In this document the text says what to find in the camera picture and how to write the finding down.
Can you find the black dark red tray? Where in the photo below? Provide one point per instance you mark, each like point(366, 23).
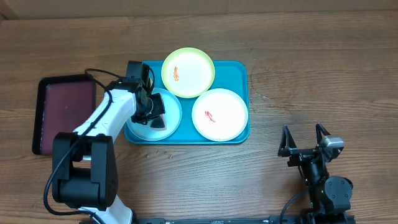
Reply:
point(63, 103)

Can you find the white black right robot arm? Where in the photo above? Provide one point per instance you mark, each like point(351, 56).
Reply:
point(329, 195)

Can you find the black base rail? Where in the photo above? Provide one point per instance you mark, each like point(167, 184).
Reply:
point(273, 219)

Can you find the light blue plate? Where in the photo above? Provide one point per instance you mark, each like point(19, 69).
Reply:
point(138, 133)

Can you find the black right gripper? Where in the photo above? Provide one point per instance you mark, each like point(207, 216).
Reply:
point(288, 148)

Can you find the teal plastic tray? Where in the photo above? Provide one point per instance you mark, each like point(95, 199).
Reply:
point(229, 74)

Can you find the pink green sponge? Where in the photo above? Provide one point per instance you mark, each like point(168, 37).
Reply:
point(158, 123)

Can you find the yellow-green plate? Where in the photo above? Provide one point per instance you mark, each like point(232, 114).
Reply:
point(188, 72)

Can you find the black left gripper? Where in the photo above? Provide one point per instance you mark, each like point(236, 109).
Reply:
point(158, 109)

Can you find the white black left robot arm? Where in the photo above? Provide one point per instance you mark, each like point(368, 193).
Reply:
point(84, 178)

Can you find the white plate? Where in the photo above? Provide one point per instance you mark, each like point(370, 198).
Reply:
point(220, 115)

